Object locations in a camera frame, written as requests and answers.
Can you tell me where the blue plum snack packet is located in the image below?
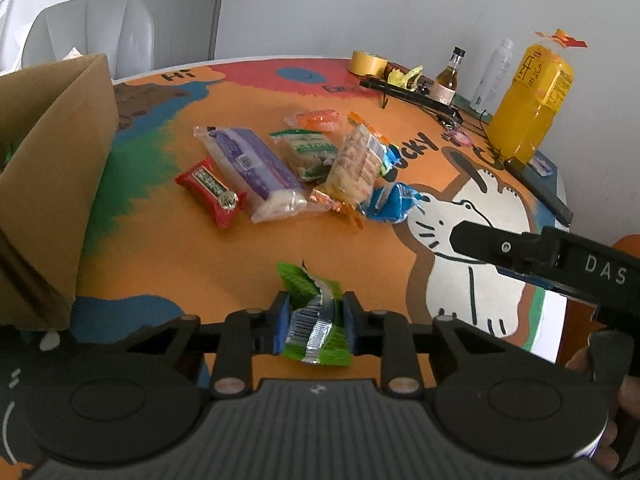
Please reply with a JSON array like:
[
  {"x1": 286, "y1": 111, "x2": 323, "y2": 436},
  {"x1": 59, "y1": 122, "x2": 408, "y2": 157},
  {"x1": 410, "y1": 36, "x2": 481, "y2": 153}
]
[{"x1": 357, "y1": 144, "x2": 423, "y2": 224}]

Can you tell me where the purple bread package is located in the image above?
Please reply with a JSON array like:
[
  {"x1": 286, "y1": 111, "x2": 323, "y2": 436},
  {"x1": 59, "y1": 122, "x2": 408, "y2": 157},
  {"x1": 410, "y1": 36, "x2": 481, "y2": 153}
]
[{"x1": 193, "y1": 126, "x2": 328, "y2": 223}]

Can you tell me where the orange clear cracker package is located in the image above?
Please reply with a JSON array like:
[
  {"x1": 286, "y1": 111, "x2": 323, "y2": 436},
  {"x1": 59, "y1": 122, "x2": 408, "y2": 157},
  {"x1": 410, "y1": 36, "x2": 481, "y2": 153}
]
[{"x1": 309, "y1": 112, "x2": 397, "y2": 229}]

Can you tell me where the red snack bar packet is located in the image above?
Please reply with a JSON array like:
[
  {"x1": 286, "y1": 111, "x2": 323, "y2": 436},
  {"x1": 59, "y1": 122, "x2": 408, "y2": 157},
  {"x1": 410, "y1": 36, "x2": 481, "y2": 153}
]
[{"x1": 175, "y1": 156, "x2": 247, "y2": 229}]

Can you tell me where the person's right hand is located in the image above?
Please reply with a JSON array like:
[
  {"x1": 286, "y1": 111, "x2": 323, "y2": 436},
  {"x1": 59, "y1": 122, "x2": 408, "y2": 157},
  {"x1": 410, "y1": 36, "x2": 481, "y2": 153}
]
[{"x1": 565, "y1": 347, "x2": 640, "y2": 472}]

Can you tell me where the colourful cartoon table mat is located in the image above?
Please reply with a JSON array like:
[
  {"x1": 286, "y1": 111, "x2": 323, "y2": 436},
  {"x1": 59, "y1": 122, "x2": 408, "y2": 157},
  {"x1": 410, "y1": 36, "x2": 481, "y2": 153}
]
[{"x1": 70, "y1": 58, "x2": 566, "y2": 361}]

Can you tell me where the green white snack packet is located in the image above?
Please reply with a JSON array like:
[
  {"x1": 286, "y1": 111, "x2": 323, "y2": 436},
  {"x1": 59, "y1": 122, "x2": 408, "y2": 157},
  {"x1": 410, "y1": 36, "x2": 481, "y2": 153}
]
[{"x1": 269, "y1": 129, "x2": 337, "y2": 183}]

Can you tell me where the large yellow juice bottle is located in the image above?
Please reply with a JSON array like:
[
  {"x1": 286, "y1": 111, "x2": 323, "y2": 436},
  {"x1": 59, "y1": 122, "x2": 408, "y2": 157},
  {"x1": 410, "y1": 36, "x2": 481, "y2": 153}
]
[{"x1": 486, "y1": 29, "x2": 588, "y2": 164}]

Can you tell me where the orange jelly packet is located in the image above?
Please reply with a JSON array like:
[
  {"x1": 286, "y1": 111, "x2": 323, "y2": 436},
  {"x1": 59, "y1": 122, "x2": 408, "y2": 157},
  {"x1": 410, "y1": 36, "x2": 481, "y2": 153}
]
[{"x1": 284, "y1": 110, "x2": 343, "y2": 132}]

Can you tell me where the white spray bottle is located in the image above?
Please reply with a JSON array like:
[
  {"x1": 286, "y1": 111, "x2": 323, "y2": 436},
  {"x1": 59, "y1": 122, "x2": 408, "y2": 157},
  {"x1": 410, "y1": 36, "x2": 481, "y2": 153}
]
[{"x1": 470, "y1": 38, "x2": 514, "y2": 113}]

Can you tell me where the yellow crumpled wrapper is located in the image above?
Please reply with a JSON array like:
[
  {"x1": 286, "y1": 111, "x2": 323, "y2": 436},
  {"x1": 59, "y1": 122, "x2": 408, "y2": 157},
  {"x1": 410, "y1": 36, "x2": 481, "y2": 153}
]
[{"x1": 386, "y1": 65, "x2": 423, "y2": 91}]

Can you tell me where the small amber glass bottle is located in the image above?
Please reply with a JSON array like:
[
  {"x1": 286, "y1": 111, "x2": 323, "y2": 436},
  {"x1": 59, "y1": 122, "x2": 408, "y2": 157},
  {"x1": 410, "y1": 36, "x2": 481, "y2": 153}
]
[{"x1": 430, "y1": 47, "x2": 465, "y2": 105}]

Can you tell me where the yellow tape roll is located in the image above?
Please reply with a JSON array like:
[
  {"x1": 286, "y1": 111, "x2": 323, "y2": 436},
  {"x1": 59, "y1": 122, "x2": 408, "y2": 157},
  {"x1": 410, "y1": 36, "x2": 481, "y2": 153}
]
[{"x1": 348, "y1": 50, "x2": 387, "y2": 79}]

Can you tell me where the cardboard box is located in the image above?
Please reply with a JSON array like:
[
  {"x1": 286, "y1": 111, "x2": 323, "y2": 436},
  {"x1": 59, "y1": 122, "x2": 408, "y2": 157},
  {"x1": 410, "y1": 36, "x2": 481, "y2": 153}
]
[{"x1": 1, "y1": 54, "x2": 118, "y2": 330}]

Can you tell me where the grey chair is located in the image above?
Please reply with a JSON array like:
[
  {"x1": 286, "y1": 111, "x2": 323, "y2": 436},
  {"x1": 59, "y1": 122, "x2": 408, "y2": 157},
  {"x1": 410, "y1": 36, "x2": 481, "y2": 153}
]
[{"x1": 22, "y1": 0, "x2": 155, "y2": 80}]

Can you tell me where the pink keychain with keys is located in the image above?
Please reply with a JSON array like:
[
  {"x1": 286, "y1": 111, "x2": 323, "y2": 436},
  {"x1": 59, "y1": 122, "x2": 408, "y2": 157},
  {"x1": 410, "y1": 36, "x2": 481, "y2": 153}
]
[{"x1": 438, "y1": 117, "x2": 473, "y2": 148}]

